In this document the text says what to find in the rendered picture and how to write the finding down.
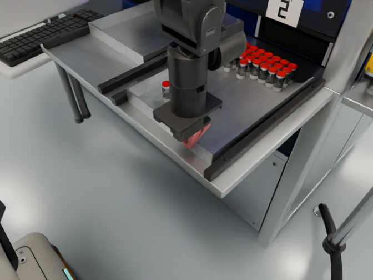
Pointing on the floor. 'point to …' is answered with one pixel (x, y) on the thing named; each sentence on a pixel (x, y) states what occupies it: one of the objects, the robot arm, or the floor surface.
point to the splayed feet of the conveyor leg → (336, 268)
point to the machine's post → (311, 136)
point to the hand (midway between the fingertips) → (188, 144)
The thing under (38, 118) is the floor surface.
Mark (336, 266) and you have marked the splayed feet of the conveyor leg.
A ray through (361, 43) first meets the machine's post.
